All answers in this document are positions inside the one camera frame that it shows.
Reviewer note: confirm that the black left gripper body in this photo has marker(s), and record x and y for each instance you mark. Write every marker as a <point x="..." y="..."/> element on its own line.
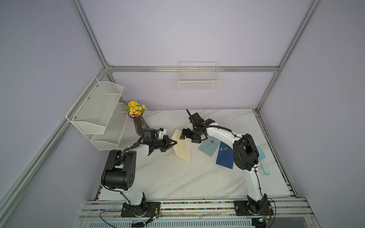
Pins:
<point x="159" y="143"/>

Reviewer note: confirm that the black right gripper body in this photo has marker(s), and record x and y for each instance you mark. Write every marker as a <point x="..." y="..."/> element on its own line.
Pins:
<point x="194" y="134"/>

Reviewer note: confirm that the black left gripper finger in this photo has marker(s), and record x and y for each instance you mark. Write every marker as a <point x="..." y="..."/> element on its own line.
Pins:
<point x="169" y="141"/>
<point x="167" y="147"/>

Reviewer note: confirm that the pale yellow envelope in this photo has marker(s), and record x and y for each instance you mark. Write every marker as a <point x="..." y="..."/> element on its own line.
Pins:
<point x="183" y="147"/>

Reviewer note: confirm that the light teal envelope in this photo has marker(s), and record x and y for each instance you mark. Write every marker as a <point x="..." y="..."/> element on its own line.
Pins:
<point x="209" y="145"/>

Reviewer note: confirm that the dark blue envelope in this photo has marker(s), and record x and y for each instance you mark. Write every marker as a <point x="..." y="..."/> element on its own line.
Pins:
<point x="225" y="156"/>

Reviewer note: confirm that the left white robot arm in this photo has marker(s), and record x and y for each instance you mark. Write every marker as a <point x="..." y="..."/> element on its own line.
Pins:
<point x="120" y="169"/>

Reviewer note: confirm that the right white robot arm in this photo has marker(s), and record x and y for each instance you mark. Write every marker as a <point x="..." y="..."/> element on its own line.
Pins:
<point x="245" y="155"/>

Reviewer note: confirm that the purple ribbed glass vase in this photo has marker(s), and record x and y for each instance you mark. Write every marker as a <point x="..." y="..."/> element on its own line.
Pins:
<point x="140" y="125"/>

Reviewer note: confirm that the yellow flower bouquet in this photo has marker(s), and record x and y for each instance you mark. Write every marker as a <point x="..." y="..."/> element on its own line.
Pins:
<point x="134" y="109"/>

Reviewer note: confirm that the white mesh two-tier shelf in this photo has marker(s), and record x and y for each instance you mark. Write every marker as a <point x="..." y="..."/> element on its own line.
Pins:
<point x="99" y="115"/>

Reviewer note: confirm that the small teal plastic tool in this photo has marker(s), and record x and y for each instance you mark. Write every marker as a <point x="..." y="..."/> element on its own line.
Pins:
<point x="262" y="157"/>

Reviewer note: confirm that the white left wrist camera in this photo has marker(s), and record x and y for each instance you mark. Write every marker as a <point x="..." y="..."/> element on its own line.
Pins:
<point x="161" y="133"/>

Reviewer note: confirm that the white wire wall basket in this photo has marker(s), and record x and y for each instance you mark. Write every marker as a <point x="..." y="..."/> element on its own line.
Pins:
<point x="198" y="76"/>

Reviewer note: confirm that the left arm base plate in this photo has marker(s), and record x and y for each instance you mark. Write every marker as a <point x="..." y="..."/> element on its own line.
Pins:
<point x="145" y="209"/>

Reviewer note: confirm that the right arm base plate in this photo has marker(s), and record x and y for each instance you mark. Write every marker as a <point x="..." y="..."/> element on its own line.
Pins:
<point x="253" y="208"/>

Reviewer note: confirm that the aluminium mounting rail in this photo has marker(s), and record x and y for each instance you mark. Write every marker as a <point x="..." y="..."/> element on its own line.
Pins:
<point x="288" y="212"/>

